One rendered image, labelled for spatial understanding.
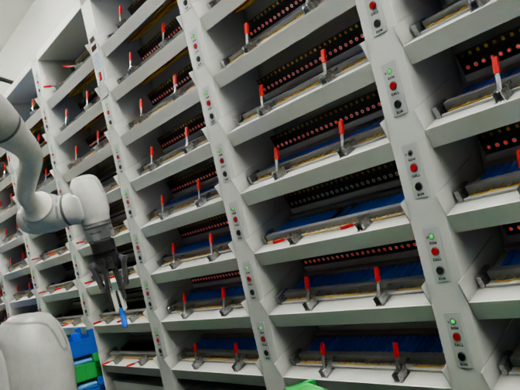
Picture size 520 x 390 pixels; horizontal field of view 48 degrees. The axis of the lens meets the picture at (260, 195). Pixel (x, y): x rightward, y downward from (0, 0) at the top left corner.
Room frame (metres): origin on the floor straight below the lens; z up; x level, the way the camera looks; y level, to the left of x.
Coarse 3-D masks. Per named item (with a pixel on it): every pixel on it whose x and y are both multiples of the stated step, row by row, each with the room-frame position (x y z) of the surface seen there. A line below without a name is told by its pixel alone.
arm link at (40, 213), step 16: (0, 144) 1.42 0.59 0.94; (16, 144) 1.45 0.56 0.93; (32, 144) 1.50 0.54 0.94; (32, 160) 1.54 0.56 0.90; (32, 176) 1.61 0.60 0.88; (16, 192) 1.70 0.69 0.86; (32, 192) 1.70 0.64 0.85; (32, 208) 1.77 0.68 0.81; (48, 208) 1.80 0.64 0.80; (32, 224) 1.82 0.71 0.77; (48, 224) 1.82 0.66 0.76; (64, 224) 1.85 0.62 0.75
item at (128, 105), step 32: (96, 0) 2.38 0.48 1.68; (96, 32) 2.37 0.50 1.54; (128, 64) 2.44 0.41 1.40; (128, 96) 2.42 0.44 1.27; (160, 128) 2.49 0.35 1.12; (128, 160) 2.38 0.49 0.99; (128, 192) 2.39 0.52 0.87; (160, 192) 2.45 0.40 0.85; (128, 224) 2.43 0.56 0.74; (160, 288) 2.39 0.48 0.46; (192, 288) 2.48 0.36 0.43; (192, 384) 2.42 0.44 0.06
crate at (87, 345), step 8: (80, 328) 2.16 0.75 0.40; (80, 336) 2.16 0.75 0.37; (88, 336) 2.00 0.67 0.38; (72, 344) 1.97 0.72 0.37; (80, 344) 1.98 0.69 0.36; (88, 344) 2.00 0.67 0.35; (96, 344) 2.01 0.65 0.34; (72, 352) 1.97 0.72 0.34; (80, 352) 1.98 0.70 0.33; (88, 352) 1.99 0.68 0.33
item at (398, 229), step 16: (352, 192) 1.68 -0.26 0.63; (368, 192) 1.64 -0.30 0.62; (304, 208) 1.85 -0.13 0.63; (272, 224) 1.88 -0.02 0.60; (384, 224) 1.43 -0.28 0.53; (400, 224) 1.37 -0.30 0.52; (256, 240) 1.83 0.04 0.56; (304, 240) 1.67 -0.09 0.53; (320, 240) 1.59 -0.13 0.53; (336, 240) 1.54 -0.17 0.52; (352, 240) 1.51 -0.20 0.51; (368, 240) 1.47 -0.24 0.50; (384, 240) 1.43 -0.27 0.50; (400, 240) 1.40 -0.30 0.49; (256, 256) 1.82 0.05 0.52; (272, 256) 1.76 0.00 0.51; (288, 256) 1.72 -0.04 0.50; (304, 256) 1.67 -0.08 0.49
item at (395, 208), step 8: (376, 208) 1.49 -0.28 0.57; (384, 208) 1.46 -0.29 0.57; (392, 208) 1.44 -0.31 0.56; (400, 208) 1.42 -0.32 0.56; (344, 216) 1.58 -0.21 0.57; (352, 216) 1.54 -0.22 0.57; (360, 216) 1.52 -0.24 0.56; (376, 216) 1.49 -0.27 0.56; (392, 216) 1.43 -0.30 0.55; (312, 224) 1.67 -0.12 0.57; (320, 224) 1.64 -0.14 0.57; (328, 224) 1.62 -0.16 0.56; (336, 224) 1.60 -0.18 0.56; (280, 232) 1.78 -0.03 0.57; (288, 232) 1.75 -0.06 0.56; (304, 232) 1.70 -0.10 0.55; (272, 240) 1.82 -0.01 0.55
